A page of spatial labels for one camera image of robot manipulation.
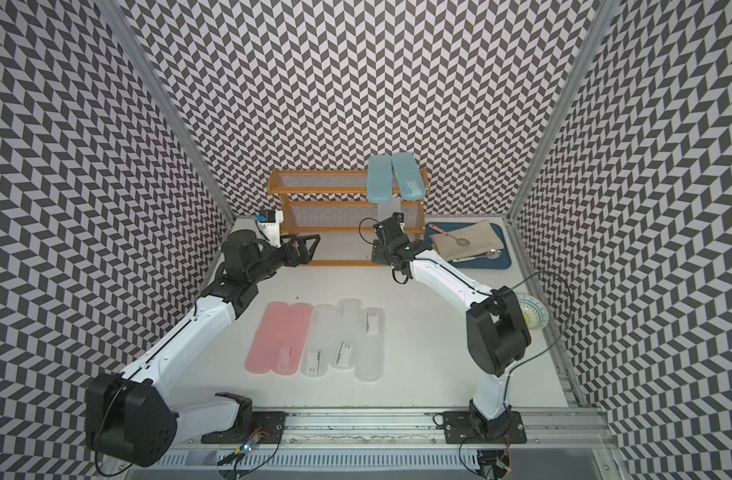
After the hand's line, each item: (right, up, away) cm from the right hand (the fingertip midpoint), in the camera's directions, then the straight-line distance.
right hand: (389, 253), depth 90 cm
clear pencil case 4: (-6, -27, -3) cm, 28 cm away
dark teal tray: (+39, -4, +13) cm, 41 cm away
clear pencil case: (-1, +14, +3) cm, 14 cm away
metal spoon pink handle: (+27, +4, +19) cm, 33 cm away
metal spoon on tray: (+36, -1, +15) cm, 39 cm away
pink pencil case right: (-29, -26, -1) cm, 39 cm away
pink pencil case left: (-36, -25, -2) cm, 44 cm away
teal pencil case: (+6, +23, -1) cm, 24 cm away
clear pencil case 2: (-21, -28, -5) cm, 35 cm away
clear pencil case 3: (-13, -24, -1) cm, 28 cm away
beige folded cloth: (+36, +6, +22) cm, 42 cm away
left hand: (-22, +4, -12) cm, 25 cm away
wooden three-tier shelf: (-21, +18, +30) cm, 41 cm away
